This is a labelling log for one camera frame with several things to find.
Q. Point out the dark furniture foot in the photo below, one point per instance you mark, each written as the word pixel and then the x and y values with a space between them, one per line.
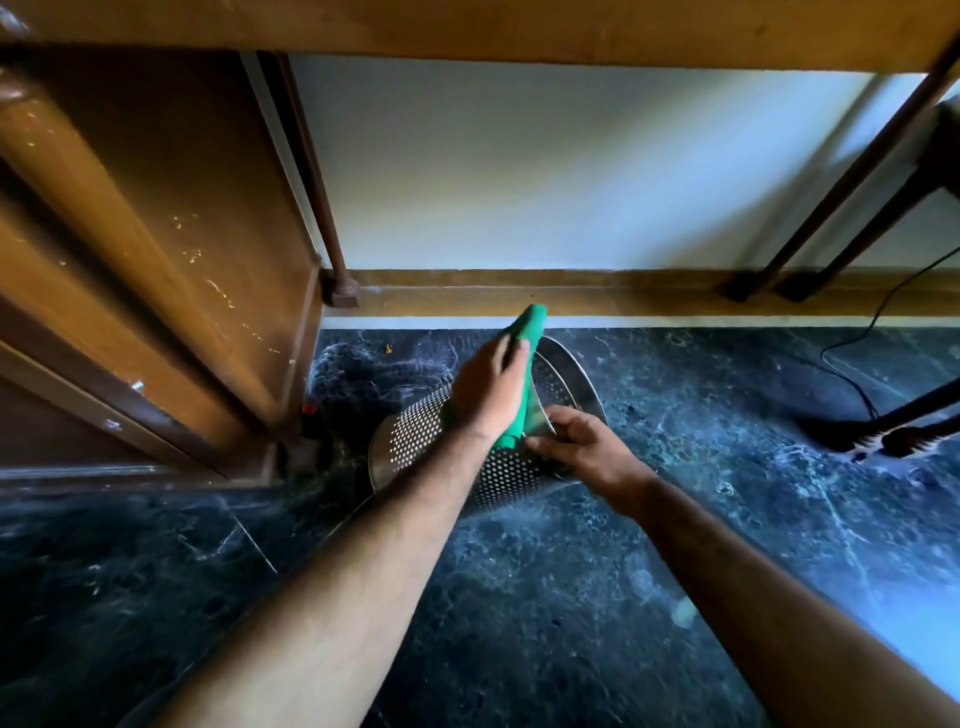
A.
pixel 907 420

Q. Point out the small red object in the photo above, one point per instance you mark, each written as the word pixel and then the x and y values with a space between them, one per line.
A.
pixel 307 410

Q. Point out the person's left forearm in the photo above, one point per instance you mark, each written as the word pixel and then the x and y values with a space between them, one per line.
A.
pixel 337 592

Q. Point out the person's right forearm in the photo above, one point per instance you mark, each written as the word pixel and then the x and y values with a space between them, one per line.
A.
pixel 772 600

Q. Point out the person's right hand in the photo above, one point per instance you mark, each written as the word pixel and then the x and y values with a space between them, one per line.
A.
pixel 596 454

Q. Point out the wooden baseboard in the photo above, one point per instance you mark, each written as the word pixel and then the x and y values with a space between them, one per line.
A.
pixel 600 292

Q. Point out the thin dark metal table leg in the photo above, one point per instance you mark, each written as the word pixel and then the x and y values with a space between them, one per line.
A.
pixel 311 180

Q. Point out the person's right thumb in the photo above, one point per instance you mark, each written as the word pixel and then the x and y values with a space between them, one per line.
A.
pixel 568 417

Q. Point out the brown wooden cabinet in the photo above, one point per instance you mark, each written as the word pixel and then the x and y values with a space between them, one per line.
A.
pixel 150 247

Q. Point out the green cleaning cloth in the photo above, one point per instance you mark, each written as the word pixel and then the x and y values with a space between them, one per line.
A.
pixel 534 337

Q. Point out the wooden table top edge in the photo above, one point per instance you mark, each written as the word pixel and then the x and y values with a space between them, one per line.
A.
pixel 480 30

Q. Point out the perforated steel bin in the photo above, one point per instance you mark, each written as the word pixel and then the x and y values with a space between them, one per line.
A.
pixel 420 439

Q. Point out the thick dark metal table leg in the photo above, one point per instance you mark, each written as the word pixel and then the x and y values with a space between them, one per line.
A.
pixel 877 225

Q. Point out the person's left fingers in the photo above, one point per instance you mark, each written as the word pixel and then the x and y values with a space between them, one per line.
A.
pixel 516 352

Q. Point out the person's left hand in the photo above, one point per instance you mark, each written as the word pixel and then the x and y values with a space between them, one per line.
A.
pixel 484 397

